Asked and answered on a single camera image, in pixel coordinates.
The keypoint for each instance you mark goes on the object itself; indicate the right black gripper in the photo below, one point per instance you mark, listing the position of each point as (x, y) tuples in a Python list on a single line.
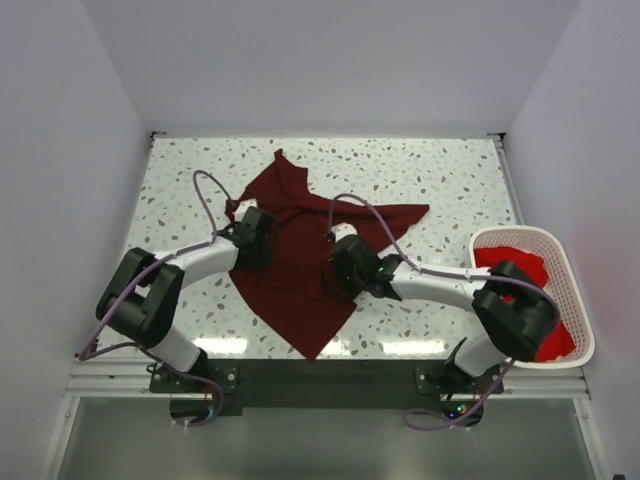
[(346, 288)]

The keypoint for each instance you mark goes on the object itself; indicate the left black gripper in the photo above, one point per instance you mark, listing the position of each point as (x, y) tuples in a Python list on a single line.
[(263, 258)]

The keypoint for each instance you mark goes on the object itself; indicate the dark red t-shirt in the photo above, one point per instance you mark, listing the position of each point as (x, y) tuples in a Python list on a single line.
[(296, 294)]

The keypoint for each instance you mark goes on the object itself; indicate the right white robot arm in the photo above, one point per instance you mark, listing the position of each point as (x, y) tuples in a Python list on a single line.
[(515, 314)]

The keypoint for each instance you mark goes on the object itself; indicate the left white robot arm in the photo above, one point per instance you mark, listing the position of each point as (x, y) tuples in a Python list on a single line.
[(141, 298)]

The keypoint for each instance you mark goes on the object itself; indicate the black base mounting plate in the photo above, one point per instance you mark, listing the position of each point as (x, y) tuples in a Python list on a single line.
[(324, 384)]

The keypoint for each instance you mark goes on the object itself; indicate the white plastic laundry basket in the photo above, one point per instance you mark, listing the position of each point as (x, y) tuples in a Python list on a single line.
[(562, 287)]

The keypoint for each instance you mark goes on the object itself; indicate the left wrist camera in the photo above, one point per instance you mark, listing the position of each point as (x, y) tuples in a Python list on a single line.
[(242, 207)]

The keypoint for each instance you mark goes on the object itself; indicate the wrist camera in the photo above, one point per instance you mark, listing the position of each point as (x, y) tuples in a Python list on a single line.
[(340, 231), (242, 207)]

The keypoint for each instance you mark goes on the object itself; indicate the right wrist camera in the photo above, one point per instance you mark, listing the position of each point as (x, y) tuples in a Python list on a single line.
[(340, 231)]

